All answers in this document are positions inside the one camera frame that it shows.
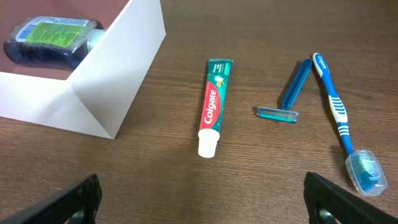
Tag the white cardboard box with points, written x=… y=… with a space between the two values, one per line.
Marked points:
x=95 y=97

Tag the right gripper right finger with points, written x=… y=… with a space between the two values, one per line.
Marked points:
x=326 y=202

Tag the blue disposable razor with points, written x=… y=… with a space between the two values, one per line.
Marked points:
x=284 y=113

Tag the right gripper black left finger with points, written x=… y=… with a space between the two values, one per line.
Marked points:
x=77 y=203

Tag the Colgate toothpaste tube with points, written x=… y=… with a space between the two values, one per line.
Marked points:
x=218 y=72

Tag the blue white toothbrush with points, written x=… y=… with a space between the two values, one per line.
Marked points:
x=362 y=165

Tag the dark blue pump bottle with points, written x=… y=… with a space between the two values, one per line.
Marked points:
x=52 y=42

